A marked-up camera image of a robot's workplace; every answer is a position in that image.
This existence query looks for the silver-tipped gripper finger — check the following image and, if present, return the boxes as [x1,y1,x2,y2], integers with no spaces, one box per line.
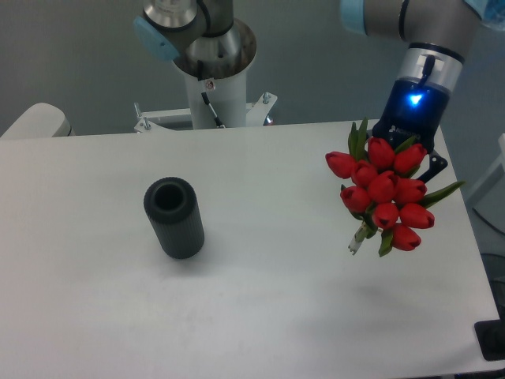
[348,222,366,255]

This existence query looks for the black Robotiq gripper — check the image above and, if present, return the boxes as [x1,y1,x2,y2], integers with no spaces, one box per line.
[372,80,450,182]

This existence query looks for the red tulip bouquet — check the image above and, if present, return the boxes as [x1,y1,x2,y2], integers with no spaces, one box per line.
[325,118,464,257]

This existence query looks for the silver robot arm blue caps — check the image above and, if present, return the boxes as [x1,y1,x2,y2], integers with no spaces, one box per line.
[133,1,504,263]

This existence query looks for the black device at table edge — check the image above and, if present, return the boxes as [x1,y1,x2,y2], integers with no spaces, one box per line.
[474,320,504,362]

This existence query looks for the dark ribbed cylindrical vase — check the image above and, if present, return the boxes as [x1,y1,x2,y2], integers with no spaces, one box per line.
[143,177,204,260]

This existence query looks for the white rounded chair back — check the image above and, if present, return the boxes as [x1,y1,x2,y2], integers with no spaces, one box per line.
[1,103,76,141]

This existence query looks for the white pedestal base plate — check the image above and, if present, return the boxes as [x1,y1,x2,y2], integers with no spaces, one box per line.
[133,92,278,133]

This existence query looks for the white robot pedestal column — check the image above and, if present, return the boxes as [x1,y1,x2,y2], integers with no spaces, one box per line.
[172,19,258,129]

